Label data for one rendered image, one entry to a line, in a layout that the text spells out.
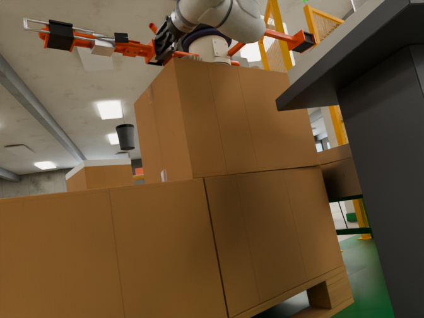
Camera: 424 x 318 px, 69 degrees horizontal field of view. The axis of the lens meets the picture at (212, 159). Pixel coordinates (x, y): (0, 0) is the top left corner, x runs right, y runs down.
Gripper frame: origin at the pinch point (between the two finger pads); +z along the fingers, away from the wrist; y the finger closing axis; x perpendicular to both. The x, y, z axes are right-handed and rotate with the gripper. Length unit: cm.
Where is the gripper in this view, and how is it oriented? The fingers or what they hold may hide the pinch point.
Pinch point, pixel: (155, 52)
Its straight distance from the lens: 126.9
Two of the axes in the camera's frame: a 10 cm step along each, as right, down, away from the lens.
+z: -5.8, 2.3, 7.8
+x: 8.0, -0.4, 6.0
